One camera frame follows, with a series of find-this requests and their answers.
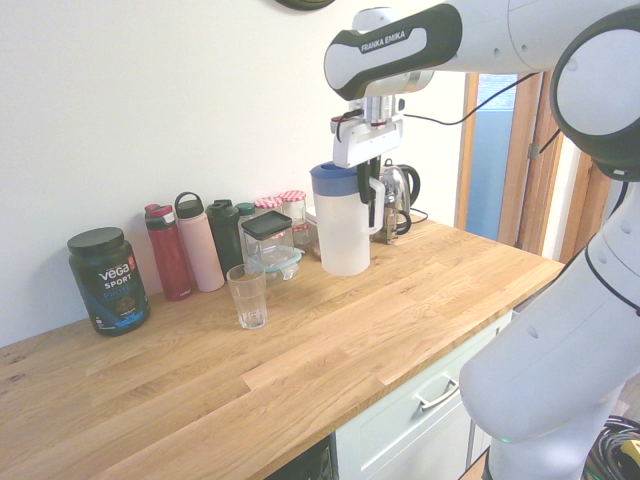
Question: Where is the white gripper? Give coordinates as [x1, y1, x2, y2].
[332, 115, 404, 205]

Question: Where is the translucent white plastic pitcher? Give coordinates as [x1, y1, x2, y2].
[309, 161, 387, 277]

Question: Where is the red water bottle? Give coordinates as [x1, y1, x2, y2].
[144, 202, 196, 303]

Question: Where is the glass and steel electric kettle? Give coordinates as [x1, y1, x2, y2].
[381, 158, 422, 221]

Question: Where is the glass French press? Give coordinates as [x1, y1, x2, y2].
[372, 192, 414, 246]

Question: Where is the tall jar red checkered lid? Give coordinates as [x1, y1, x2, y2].
[278, 189, 308, 227]
[253, 196, 284, 219]

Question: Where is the clear container with black lid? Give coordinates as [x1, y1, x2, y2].
[240, 210, 295, 262]

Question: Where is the glass food container teal lid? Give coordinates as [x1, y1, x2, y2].
[248, 248, 305, 287]

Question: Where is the green-lidded glass jar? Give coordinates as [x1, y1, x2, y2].
[235, 202, 257, 251]

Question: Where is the dark green shaker bottle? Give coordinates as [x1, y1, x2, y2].
[205, 199, 245, 277]

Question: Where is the clear ribbed drinking glass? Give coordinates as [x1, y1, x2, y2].
[226, 263, 268, 331]

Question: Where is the pink bottle with black lid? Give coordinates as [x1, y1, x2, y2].
[174, 191, 226, 293]

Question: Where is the white cabinet drawer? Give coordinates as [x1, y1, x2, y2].
[334, 308, 516, 480]

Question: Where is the black Vega protein tub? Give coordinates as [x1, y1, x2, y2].
[67, 227, 152, 337]

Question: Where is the stainless steel dishwasher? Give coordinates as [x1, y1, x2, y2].
[272, 433, 337, 480]

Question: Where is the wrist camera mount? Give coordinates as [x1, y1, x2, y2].
[329, 112, 365, 144]

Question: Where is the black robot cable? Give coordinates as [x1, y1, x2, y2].
[401, 71, 562, 152]

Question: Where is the wooden door frame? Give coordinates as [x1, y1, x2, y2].
[460, 69, 615, 266]

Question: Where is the black round wall object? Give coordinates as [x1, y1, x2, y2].
[273, 0, 337, 12]

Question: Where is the silver drawer handle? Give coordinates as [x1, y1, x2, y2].
[413, 377, 460, 412]

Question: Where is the bundle of floor cables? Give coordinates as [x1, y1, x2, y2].
[581, 413, 640, 480]

